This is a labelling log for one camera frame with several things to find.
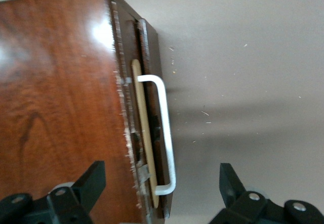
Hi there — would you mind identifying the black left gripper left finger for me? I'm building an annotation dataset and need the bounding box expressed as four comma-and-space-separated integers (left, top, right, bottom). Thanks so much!
0, 160, 106, 224

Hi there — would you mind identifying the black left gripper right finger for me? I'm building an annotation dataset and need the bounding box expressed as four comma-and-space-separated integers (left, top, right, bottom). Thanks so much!
209, 162, 324, 224

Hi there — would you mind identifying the wooden drawer with white handle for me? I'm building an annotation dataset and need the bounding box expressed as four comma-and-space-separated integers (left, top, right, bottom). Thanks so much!
126, 19, 177, 220

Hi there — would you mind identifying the dark brown wooden cabinet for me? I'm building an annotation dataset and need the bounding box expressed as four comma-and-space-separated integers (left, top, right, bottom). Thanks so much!
0, 0, 164, 224

